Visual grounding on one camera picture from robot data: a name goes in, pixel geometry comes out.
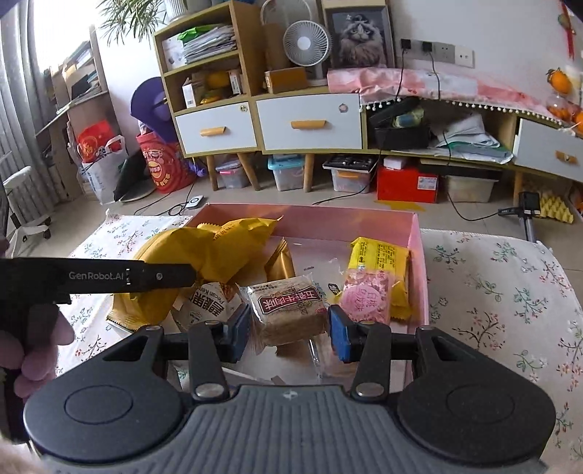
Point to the grey curtain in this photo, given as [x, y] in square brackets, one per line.
[18, 114]

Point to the purple plush toy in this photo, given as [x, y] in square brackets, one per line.
[150, 100]

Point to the clear jar of oranges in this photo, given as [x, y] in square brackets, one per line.
[562, 109]

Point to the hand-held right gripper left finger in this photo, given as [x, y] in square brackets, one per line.
[239, 332]

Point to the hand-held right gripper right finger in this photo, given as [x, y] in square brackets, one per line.
[341, 335]

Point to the black flat screen device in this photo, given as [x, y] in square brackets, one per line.
[130, 175]

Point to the orange fruit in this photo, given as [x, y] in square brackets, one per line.
[559, 81]
[579, 121]

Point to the yellow fruit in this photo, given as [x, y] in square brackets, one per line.
[216, 82]

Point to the red cardboard box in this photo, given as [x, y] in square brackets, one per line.
[405, 184]

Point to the pink cloth with pompom fringe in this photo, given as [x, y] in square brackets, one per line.
[455, 86]

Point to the white stool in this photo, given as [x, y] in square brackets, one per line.
[20, 175]

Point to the black floor device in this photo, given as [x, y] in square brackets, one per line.
[528, 200]

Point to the large plain yellow snack packet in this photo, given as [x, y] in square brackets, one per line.
[150, 307]

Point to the person's left hand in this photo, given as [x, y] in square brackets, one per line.
[41, 355]

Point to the pink nougat packet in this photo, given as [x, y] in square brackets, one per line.
[366, 296]

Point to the yellow egg foam sheet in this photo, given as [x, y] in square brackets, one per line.
[555, 207]

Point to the beige fuzzy clothing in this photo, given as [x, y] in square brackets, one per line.
[18, 458]

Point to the stack of documents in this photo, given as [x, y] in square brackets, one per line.
[209, 45]

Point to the orange wafer packet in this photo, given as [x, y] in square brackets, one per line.
[280, 266]

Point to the green potted plant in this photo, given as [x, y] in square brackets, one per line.
[132, 11]

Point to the small white round device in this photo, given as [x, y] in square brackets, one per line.
[196, 201]

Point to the long wooden cabinet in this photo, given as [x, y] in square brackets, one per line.
[246, 45]

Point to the white desk fan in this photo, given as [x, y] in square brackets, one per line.
[306, 43]

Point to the wall power sockets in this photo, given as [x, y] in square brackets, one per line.
[448, 53]

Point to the pile of papers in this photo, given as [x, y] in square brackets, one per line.
[469, 132]

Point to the red cartoon print bag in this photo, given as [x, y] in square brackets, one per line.
[164, 166]

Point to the white pecan snack packet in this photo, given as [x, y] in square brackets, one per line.
[205, 305]

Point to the floral tablecloth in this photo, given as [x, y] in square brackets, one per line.
[492, 296]

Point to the clear bin with blue lid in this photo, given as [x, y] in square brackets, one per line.
[287, 175]

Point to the red hanging ornament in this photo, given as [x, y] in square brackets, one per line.
[567, 23]

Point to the white paper shopping bag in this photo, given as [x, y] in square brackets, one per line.
[102, 177]

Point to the black case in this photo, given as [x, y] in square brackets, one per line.
[401, 136]

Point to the wooden bookshelf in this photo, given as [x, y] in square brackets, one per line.
[91, 105]

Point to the brown cake packet red label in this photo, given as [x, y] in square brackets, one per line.
[287, 310]

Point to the brown paper bag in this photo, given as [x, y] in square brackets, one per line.
[273, 45]

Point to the clear white cracker packet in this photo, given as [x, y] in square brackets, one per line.
[325, 280]

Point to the framed cat picture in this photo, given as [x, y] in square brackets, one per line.
[360, 36]

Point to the brown cardboard box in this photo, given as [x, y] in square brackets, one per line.
[284, 81]

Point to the pink-lined cardboard box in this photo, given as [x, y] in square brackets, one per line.
[341, 223]

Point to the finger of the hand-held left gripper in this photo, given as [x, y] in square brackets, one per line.
[168, 275]

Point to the small white carton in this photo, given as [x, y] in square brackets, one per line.
[191, 93]

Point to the large clear storage bin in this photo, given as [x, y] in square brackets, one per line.
[469, 189]

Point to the clear bin with pink lid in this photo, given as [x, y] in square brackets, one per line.
[232, 175]

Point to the small yellow snack packet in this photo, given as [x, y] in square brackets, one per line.
[378, 257]

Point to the red gift bag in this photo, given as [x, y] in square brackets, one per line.
[93, 141]

